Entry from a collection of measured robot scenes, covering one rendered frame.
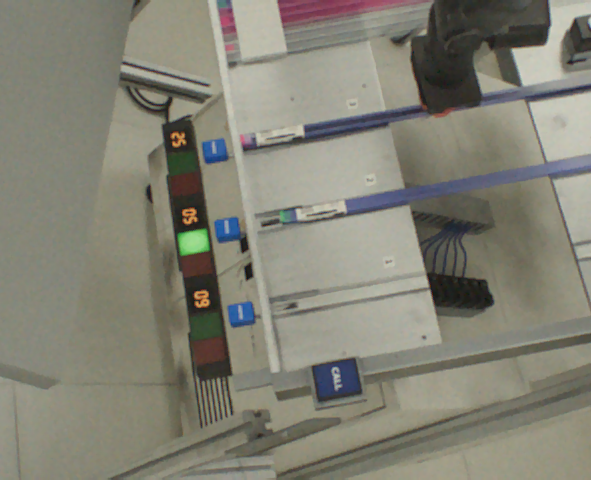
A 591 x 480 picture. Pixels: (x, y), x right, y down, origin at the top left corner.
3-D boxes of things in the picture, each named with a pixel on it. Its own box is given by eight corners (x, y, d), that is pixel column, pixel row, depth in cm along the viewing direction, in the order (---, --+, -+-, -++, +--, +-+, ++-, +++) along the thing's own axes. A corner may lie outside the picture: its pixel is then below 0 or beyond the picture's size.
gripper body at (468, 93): (461, 36, 107) (468, -2, 100) (482, 108, 104) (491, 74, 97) (408, 46, 107) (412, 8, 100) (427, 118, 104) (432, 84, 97)
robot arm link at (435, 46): (426, -11, 94) (432, 34, 92) (491, -17, 94) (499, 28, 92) (421, 27, 101) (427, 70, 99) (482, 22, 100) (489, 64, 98)
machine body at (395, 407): (170, 490, 169) (400, 409, 127) (130, 167, 194) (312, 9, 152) (399, 470, 211) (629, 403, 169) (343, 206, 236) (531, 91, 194)
